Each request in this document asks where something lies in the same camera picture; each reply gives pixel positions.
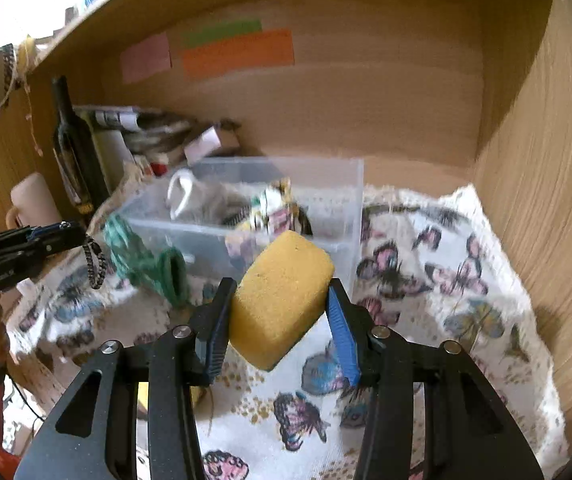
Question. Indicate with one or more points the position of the dark wine bottle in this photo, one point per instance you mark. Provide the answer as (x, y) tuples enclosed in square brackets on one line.
[(76, 155)]

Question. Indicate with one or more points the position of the pink sticky note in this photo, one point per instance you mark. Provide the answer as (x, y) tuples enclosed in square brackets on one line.
[(149, 57)]

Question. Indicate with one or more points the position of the patterned fabric bundle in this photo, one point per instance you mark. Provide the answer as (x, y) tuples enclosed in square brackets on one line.
[(273, 211)]

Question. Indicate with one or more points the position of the small pink box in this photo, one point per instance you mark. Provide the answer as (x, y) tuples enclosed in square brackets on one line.
[(214, 141)]

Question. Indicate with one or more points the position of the butterfly print cloth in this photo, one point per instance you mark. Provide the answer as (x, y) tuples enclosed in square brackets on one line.
[(429, 268)]

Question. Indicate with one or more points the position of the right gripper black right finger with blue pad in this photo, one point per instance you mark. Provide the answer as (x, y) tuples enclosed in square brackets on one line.
[(469, 433)]

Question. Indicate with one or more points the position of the black beaded headband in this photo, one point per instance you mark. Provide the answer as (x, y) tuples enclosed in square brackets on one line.
[(9, 59)]

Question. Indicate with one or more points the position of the yellow sponge block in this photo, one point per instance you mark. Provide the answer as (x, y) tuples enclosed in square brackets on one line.
[(279, 299)]

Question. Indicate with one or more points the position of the pink mug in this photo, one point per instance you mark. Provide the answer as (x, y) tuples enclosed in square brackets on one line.
[(32, 204)]

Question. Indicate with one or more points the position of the black chain-trim cloth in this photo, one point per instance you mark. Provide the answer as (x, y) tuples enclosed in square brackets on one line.
[(96, 262)]

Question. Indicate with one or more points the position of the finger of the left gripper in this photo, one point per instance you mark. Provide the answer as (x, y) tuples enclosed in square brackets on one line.
[(41, 253), (35, 234)]

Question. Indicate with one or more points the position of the green sticky note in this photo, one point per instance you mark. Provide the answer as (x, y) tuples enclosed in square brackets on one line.
[(220, 31)]

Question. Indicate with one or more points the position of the clear plastic storage box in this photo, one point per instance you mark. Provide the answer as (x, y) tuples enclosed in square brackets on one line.
[(330, 190)]

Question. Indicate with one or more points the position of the green knitted pouch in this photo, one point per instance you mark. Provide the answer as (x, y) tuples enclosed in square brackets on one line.
[(163, 272)]

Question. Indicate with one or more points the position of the stack of books and papers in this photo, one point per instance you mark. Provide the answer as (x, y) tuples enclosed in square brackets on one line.
[(158, 137)]

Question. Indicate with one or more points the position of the yellow felt ball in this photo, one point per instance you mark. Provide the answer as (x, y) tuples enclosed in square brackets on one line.
[(160, 396)]

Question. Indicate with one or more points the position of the orange sticky note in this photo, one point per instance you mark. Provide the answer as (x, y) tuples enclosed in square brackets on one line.
[(273, 48)]

